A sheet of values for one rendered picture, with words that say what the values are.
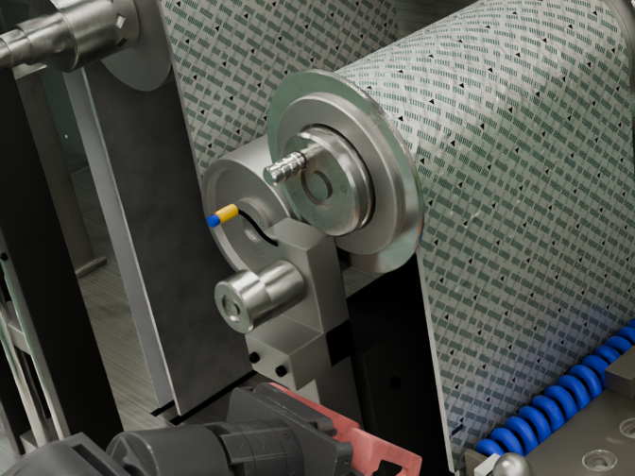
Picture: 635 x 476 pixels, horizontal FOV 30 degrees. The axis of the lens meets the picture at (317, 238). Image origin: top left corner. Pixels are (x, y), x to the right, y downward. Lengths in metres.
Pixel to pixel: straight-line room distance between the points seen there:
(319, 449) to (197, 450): 0.08
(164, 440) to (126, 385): 0.62
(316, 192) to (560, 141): 0.19
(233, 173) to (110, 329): 0.52
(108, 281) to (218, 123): 0.58
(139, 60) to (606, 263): 0.40
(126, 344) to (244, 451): 0.68
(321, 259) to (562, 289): 0.20
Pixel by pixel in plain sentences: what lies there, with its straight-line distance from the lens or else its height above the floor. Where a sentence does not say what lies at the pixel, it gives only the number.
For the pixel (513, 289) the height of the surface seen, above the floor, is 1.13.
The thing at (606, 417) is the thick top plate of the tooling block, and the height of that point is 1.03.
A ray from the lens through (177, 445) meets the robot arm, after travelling 0.66.
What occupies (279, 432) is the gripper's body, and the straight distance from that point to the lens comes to 0.71.
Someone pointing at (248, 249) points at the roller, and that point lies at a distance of 0.93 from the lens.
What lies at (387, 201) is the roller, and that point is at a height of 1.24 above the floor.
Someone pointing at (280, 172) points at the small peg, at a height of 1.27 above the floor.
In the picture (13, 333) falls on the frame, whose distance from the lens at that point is 1.12.
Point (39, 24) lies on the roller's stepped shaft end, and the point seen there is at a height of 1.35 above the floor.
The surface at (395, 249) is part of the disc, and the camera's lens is 0.79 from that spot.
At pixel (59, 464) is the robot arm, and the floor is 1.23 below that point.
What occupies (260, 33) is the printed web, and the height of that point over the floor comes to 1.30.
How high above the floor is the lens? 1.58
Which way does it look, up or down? 28 degrees down
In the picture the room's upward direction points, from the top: 11 degrees counter-clockwise
